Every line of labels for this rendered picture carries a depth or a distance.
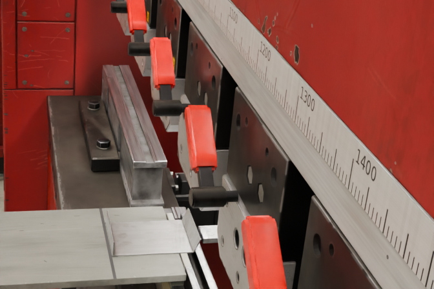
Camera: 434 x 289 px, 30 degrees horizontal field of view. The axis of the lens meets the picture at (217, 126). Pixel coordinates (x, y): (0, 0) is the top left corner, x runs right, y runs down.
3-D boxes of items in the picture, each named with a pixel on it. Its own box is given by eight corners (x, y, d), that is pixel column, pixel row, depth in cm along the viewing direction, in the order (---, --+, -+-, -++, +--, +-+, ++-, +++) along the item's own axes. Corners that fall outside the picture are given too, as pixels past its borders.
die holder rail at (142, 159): (101, 103, 187) (102, 64, 183) (126, 103, 189) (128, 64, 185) (130, 209, 143) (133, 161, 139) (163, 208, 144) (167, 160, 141)
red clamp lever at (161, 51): (147, 33, 90) (155, 111, 86) (183, 34, 91) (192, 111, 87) (145, 42, 91) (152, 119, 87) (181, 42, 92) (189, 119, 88)
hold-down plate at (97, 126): (79, 111, 181) (79, 99, 180) (103, 111, 183) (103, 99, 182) (91, 172, 155) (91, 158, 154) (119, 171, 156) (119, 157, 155)
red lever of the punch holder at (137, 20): (124, -12, 108) (129, 51, 103) (154, -11, 109) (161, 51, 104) (123, -4, 109) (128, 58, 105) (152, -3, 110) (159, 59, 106)
